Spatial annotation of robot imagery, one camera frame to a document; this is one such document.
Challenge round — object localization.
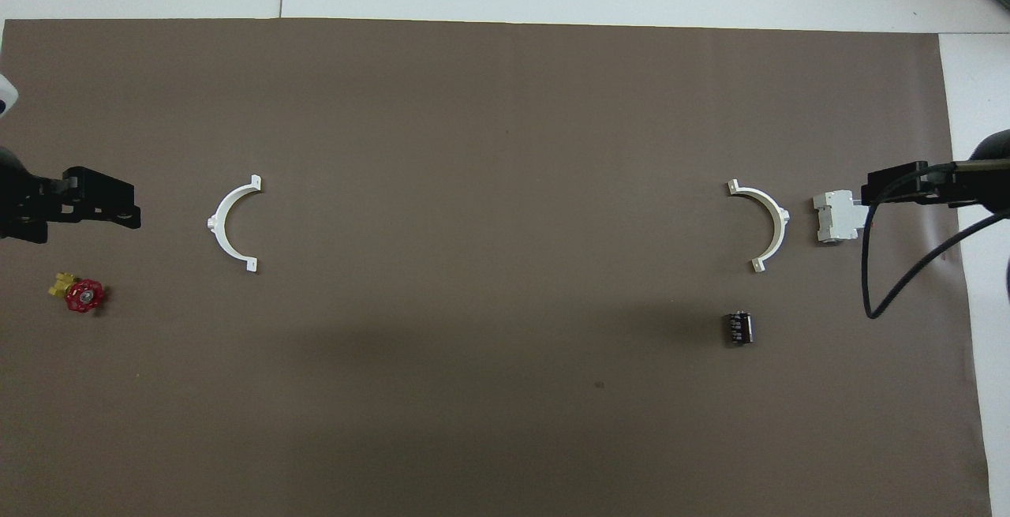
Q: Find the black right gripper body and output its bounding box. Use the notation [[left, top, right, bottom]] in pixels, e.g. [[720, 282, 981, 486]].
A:
[[929, 129, 1010, 202]]

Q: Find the white half-ring pipe clamp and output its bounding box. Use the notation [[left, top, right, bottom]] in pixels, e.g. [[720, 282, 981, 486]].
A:
[[726, 179, 791, 275], [207, 175, 264, 273]]

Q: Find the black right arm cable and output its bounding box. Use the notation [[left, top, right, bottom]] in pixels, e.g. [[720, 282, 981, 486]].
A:
[[862, 168, 1010, 320]]

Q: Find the red handwheel yellow valve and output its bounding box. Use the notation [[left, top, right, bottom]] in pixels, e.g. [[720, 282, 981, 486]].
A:
[[47, 271, 107, 314]]

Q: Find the small black connector block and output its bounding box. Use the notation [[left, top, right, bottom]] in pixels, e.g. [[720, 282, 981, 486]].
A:
[[724, 309, 754, 347]]

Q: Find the brown table mat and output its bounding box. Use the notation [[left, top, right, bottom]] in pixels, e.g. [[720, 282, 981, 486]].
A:
[[0, 18, 993, 517]]

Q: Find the white circuit breaker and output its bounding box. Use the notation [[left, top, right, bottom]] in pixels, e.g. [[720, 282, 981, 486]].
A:
[[813, 189, 866, 245]]

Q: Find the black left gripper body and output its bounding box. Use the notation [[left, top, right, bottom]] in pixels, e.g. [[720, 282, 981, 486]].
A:
[[0, 146, 65, 222]]

